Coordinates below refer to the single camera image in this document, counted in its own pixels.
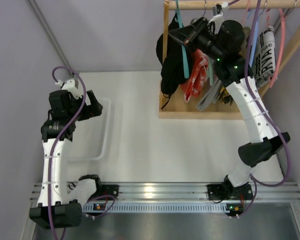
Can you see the aluminium mounting rail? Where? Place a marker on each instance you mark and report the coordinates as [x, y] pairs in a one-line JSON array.
[[196, 192]]

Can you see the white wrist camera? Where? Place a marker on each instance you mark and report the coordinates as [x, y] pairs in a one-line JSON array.
[[218, 13], [71, 85]]

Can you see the slotted grey cable duct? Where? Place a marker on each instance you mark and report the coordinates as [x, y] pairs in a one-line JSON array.
[[173, 207]]

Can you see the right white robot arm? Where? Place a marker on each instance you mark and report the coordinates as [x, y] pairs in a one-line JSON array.
[[250, 120]]

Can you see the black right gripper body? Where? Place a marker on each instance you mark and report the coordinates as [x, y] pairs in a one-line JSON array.
[[190, 31]]

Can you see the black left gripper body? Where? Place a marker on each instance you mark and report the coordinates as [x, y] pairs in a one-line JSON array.
[[89, 107]]

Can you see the yellow camouflage trousers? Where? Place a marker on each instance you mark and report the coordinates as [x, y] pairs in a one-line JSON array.
[[224, 96]]

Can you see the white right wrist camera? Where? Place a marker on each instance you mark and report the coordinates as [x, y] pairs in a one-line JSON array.
[[218, 13]]

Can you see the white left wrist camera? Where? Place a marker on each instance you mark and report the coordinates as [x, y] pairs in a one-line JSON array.
[[71, 85]]

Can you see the light pink hanger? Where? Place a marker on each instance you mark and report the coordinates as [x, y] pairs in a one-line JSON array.
[[247, 7]]

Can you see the white perforated plastic basket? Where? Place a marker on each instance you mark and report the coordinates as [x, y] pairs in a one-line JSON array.
[[90, 137]]

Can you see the blue plastic hanger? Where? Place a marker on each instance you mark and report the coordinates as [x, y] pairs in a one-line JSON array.
[[254, 43]]

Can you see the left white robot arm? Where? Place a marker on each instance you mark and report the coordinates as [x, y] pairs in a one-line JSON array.
[[57, 207]]

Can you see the red white trousers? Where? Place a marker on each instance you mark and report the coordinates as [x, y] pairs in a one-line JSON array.
[[199, 76]]

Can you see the wooden clothes rack frame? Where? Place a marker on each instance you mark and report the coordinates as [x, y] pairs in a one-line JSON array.
[[176, 107]]

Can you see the grey trousers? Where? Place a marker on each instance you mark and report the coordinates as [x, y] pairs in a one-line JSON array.
[[210, 96]]

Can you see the white black printed trousers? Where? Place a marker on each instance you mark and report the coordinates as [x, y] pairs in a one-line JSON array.
[[264, 62]]

